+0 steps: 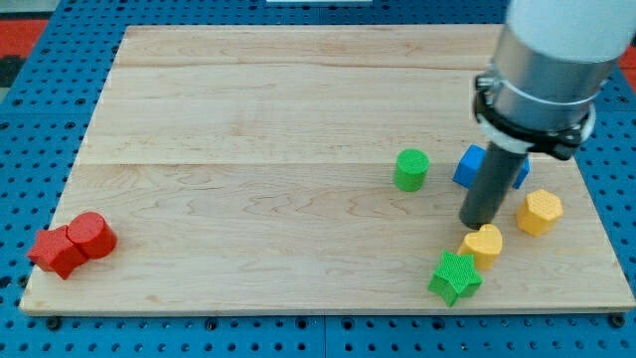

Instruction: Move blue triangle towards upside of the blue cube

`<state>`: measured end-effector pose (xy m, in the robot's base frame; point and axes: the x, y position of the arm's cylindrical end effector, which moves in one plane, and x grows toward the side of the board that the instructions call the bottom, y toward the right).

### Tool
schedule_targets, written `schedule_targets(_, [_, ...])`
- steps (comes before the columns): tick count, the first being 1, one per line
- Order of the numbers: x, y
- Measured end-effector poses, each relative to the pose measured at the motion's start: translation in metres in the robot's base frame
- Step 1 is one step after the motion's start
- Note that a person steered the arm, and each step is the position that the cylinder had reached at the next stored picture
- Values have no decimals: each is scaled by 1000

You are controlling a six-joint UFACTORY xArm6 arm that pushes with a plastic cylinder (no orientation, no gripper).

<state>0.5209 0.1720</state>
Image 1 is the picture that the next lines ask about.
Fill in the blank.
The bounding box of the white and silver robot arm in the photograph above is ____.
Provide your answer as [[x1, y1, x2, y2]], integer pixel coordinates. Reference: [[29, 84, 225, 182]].
[[473, 0, 635, 160]]

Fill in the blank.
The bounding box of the blue cube block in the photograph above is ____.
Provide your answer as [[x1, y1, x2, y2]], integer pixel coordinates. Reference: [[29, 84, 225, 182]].
[[452, 144, 532, 190]]

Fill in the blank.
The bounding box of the light wooden board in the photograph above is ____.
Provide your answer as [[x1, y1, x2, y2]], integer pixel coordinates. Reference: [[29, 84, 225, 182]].
[[20, 25, 635, 316]]

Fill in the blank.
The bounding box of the green cylinder block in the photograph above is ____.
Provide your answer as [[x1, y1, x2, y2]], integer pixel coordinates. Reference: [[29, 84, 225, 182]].
[[394, 148, 430, 192]]

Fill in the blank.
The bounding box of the green star block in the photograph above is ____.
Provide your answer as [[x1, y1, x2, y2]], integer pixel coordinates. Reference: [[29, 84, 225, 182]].
[[427, 251, 483, 307]]

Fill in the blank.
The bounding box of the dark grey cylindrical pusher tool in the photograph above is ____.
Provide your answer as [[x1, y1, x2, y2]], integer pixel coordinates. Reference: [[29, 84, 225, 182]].
[[459, 142, 528, 230]]

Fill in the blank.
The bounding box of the yellow heart block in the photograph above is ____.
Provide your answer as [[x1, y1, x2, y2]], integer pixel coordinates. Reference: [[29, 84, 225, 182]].
[[457, 224, 503, 270]]

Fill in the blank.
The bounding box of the yellow hexagon block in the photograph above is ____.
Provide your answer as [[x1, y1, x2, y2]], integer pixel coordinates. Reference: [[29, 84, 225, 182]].
[[516, 189, 563, 237]]

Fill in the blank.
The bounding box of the red cylinder block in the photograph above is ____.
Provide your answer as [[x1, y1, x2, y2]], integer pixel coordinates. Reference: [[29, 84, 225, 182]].
[[68, 212, 117, 260]]

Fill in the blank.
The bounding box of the red star block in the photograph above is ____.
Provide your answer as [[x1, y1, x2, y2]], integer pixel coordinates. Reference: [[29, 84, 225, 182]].
[[27, 225, 88, 280]]

